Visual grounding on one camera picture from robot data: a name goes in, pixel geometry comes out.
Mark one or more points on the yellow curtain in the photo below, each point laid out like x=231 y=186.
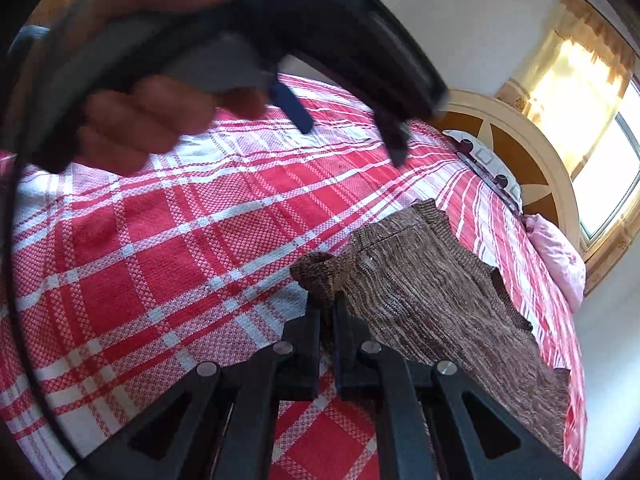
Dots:
x=612 y=260
x=575 y=75

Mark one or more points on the red plaid blanket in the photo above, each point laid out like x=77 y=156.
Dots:
x=150 y=260

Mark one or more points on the person's left hand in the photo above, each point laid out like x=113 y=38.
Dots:
x=150 y=125

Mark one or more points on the brown knitted sweater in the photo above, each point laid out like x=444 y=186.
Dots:
x=425 y=285

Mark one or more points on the pink pillow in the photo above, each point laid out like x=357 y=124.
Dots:
x=560 y=260

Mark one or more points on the beige wooden headboard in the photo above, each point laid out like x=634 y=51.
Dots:
x=530 y=160

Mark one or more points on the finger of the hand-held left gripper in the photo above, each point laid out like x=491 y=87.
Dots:
x=295 y=107
x=395 y=135

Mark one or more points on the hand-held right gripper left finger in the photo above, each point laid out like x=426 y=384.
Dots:
x=307 y=345

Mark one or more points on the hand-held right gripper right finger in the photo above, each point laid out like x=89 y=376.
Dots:
x=347 y=350

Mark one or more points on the white patterned pillow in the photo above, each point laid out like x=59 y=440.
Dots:
x=487 y=157

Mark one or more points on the window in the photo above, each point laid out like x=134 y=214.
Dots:
x=610 y=180

